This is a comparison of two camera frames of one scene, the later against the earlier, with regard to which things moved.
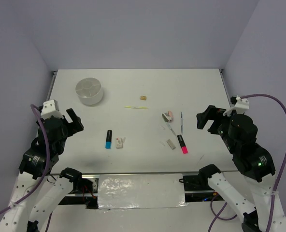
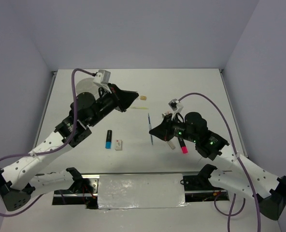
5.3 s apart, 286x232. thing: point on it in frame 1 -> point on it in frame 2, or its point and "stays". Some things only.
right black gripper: [211, 112] -> [163, 131]
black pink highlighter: [182, 144] stays
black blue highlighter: [108, 140] stays
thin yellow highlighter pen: [136, 107] stays
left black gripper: [77, 125] -> [125, 98]
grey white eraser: [171, 144] stays
